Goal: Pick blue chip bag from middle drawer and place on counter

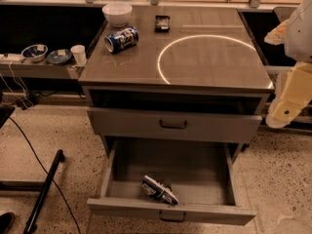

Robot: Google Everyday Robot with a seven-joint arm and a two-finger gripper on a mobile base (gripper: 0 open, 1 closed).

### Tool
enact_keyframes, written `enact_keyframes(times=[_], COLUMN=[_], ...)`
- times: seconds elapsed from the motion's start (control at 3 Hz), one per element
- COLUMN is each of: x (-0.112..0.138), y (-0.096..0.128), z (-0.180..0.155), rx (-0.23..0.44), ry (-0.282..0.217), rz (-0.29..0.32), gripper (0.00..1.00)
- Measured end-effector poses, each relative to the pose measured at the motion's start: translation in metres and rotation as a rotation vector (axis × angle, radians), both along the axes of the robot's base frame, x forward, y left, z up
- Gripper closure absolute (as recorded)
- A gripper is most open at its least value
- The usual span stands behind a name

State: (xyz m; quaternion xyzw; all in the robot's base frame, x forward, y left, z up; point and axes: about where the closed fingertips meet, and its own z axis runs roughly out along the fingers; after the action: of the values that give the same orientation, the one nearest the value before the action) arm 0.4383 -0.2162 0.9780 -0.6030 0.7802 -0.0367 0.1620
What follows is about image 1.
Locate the grey drawer cabinet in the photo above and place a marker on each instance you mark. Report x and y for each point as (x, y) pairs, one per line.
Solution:
(205, 63)

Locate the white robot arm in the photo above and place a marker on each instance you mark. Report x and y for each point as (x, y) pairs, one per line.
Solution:
(298, 38)

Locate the white paper cup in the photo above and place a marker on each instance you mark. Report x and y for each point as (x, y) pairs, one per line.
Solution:
(78, 51)

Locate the small black tray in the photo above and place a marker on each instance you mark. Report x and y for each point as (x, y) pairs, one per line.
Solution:
(162, 23)

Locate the open lower drawer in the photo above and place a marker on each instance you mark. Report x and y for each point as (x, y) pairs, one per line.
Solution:
(170, 180)

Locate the white power strip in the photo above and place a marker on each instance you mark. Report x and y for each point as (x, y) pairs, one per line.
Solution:
(11, 57)

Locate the blue soda can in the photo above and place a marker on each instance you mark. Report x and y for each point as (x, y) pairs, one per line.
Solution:
(122, 39)

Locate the closed upper drawer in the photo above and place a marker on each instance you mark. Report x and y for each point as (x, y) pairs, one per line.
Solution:
(173, 125)

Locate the black shoe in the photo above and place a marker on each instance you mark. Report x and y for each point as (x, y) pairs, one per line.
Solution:
(6, 222)

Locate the black floor stand bar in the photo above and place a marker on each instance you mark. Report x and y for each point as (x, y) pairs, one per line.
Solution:
(30, 226)

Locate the blue chip bag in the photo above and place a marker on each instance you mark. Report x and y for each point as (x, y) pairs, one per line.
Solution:
(158, 191)

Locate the white bowl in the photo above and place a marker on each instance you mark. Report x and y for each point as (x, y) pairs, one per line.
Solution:
(118, 14)

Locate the small blue-white bowl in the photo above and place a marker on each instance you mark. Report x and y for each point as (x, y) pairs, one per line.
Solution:
(35, 53)

